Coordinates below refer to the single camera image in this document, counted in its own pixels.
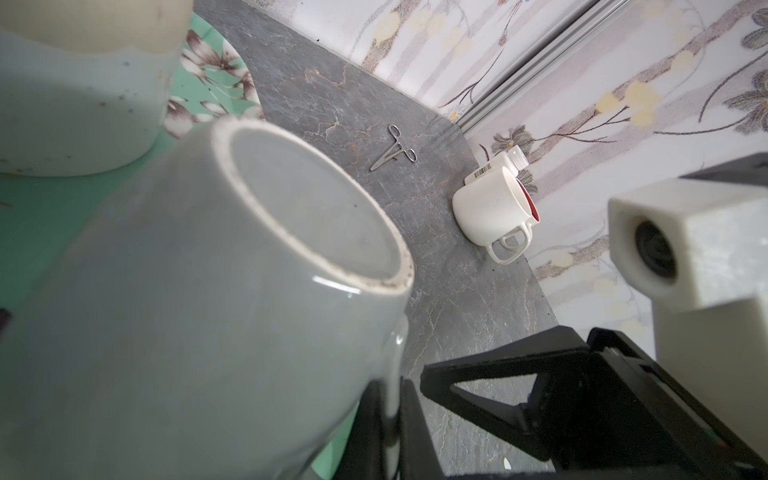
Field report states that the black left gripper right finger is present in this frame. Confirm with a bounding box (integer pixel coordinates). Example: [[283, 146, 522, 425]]
[[399, 378, 446, 480]]

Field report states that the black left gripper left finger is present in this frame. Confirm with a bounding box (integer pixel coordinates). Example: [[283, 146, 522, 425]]
[[333, 381, 399, 480]]

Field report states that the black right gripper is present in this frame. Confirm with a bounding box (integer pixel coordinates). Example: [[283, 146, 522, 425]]
[[420, 326, 767, 479]]

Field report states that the white cream mug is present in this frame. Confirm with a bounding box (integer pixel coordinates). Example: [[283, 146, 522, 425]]
[[452, 168, 539, 265]]

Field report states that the grey mug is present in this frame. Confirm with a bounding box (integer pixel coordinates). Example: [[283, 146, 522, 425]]
[[1, 117, 415, 479]]

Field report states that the green plastic tray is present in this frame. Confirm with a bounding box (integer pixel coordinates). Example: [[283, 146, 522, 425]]
[[0, 11, 361, 480]]

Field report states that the white mug with red inside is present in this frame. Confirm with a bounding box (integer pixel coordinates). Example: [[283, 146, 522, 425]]
[[517, 180, 540, 224]]

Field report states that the beige mug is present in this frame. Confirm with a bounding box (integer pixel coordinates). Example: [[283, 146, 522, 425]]
[[1, 0, 193, 177]]

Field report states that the white plastic bottle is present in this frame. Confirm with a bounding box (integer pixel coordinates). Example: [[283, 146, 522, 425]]
[[464, 145, 529, 185]]

